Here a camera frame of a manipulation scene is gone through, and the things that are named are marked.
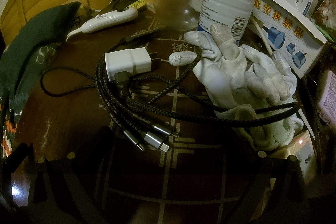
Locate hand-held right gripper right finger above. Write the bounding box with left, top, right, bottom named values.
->
left=231, top=149, right=309, bottom=224

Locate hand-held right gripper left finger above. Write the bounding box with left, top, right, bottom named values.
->
left=26, top=126, right=114, bottom=224

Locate white work glove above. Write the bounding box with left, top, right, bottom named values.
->
left=215, top=44, right=302, bottom=151
left=168, top=23, right=252, bottom=111

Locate beige power strip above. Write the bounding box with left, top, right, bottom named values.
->
left=268, top=131, right=317, bottom=188

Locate white charger adapter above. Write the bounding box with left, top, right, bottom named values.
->
left=104, top=47, right=158, bottom=82

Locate pink printed box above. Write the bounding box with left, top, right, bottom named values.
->
left=316, top=69, right=336, bottom=130

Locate dark green printed blanket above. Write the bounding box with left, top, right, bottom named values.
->
left=0, top=2, right=82, bottom=159

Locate white box with blue cups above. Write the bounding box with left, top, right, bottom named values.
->
left=251, top=0, right=328, bottom=79

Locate black braided charging cable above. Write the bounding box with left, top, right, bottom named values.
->
left=40, top=28, right=301, bottom=152

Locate white corded controller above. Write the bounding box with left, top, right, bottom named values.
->
left=67, top=7, right=139, bottom=39

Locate white power cord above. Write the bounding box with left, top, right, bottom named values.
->
left=248, top=17, right=273, bottom=56

